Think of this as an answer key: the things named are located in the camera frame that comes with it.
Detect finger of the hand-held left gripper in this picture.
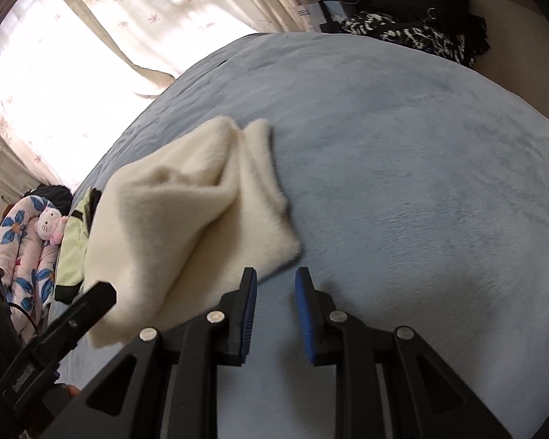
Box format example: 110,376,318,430
29,281,118,363

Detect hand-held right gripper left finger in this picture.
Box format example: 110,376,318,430
50,266,258,439

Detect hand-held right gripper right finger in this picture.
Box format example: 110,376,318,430
295,266,515,439

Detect cream knitted cardigan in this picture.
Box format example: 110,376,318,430
85,116,303,349

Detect folded light green garment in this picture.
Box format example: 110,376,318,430
54,186,103,305

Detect floral print quilt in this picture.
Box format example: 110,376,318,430
0,194,70,345

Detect white cat plush toy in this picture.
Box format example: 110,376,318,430
35,205,70,245

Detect dark knitted cloth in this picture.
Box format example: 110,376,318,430
29,184,75,215

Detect blue fleece bed blanket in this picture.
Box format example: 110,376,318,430
41,32,549,439

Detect beige leaf-print curtain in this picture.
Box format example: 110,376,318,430
0,112,58,202
43,0,305,100

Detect sheer white curtain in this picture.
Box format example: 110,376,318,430
0,0,257,188

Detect black and white patterned garment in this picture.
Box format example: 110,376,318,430
342,10,491,68

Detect black cable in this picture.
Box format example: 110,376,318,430
7,301,44,337

